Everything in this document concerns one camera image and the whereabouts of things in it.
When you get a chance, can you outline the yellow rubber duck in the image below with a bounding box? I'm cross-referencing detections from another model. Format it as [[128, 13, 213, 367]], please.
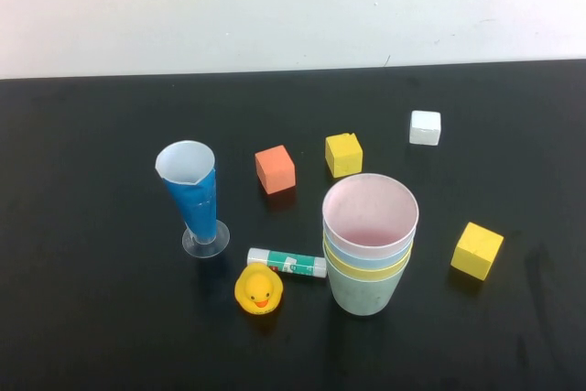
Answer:
[[234, 262, 285, 317]]

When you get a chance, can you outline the light blue plastic cup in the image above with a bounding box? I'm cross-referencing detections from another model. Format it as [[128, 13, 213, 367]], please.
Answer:
[[321, 219, 416, 271]]

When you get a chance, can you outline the pink plastic cup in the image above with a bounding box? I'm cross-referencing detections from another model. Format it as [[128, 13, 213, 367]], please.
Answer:
[[321, 172, 420, 261]]

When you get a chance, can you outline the green white glue stick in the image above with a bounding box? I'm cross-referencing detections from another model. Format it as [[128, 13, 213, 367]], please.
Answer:
[[247, 247, 328, 279]]

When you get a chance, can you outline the yellow cube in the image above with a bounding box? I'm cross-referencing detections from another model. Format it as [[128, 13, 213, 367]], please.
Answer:
[[450, 221, 505, 281]]

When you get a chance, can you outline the yellow cube chipped corner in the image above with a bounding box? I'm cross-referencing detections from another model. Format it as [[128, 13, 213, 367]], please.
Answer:
[[324, 132, 364, 179]]

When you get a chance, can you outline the yellow plastic cup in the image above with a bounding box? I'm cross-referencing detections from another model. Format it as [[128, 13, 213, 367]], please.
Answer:
[[322, 233, 412, 284]]

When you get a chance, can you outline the orange cube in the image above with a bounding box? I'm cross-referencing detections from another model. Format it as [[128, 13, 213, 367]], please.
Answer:
[[255, 144, 297, 195]]

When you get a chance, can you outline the light green plastic cup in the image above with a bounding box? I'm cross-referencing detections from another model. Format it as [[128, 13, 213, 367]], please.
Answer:
[[325, 253, 407, 318]]

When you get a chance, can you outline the blue taped measuring cylinder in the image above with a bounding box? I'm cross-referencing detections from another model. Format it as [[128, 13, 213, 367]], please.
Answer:
[[155, 139, 232, 258]]

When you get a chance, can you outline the white cube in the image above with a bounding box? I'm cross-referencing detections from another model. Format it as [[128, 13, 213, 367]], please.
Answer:
[[408, 109, 442, 146]]

